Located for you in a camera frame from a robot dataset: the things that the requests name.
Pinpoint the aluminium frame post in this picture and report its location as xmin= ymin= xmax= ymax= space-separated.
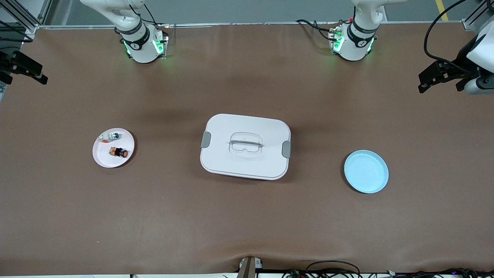
xmin=461 ymin=0 xmax=494 ymax=31
xmin=0 ymin=0 xmax=52 ymax=35

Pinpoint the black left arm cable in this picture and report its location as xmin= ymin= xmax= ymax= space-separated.
xmin=424 ymin=0 xmax=473 ymax=74

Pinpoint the white lidded storage box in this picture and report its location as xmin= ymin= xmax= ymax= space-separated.
xmin=200 ymin=114 xmax=292 ymax=181

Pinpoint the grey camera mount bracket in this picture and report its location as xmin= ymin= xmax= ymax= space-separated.
xmin=236 ymin=256 xmax=264 ymax=278

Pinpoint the aluminium table edge rail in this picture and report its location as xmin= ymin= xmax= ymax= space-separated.
xmin=37 ymin=21 xmax=465 ymax=30

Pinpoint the black cable bundle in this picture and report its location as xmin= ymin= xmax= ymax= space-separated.
xmin=282 ymin=268 xmax=494 ymax=278

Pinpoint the black cable loop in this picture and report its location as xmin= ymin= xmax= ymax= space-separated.
xmin=305 ymin=261 xmax=361 ymax=278

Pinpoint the black base power cable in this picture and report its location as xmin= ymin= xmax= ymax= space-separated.
xmin=129 ymin=3 xmax=159 ymax=25
xmin=295 ymin=19 xmax=342 ymax=41

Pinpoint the pink round plate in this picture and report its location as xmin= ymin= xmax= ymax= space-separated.
xmin=92 ymin=128 xmax=135 ymax=168

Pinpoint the light blue round plate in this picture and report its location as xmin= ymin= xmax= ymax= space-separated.
xmin=344 ymin=150 xmax=389 ymax=194

